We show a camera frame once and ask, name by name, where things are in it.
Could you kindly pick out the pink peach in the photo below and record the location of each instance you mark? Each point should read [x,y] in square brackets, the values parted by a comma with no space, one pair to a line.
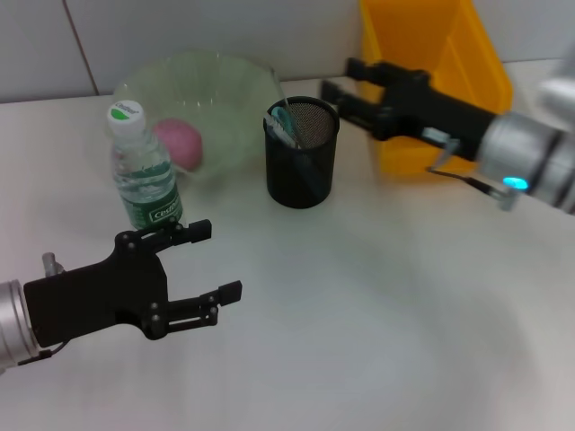
[179,143]

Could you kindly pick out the green glass fruit plate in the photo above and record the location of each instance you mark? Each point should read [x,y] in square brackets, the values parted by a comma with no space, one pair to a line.
[215,81]

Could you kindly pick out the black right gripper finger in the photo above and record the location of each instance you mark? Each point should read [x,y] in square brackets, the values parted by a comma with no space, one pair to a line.
[386,74]
[355,108]

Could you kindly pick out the clear green-label water bottle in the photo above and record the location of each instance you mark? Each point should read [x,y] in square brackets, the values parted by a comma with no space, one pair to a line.
[144,179]

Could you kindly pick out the black mesh pen holder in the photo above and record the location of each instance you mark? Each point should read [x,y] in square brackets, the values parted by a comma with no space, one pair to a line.
[301,179]

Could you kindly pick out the blue scissors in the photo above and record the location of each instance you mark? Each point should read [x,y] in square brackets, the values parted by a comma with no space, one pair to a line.
[284,117]

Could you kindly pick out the transparent plastic ruler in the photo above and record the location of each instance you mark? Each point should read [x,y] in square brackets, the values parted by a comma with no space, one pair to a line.
[280,94]

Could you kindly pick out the yellow plastic bin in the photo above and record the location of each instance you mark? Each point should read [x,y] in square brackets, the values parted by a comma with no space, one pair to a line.
[467,54]

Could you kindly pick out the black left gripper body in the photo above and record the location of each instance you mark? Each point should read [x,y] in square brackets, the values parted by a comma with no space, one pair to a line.
[99,292]

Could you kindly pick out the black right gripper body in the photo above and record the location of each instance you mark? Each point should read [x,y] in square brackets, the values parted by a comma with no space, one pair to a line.
[431,112]

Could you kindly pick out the grey ballpoint pen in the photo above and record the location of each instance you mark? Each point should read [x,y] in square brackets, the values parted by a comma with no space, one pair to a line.
[278,130]

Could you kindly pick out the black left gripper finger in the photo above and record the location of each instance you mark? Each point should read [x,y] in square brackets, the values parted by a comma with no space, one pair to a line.
[202,305]
[179,233]

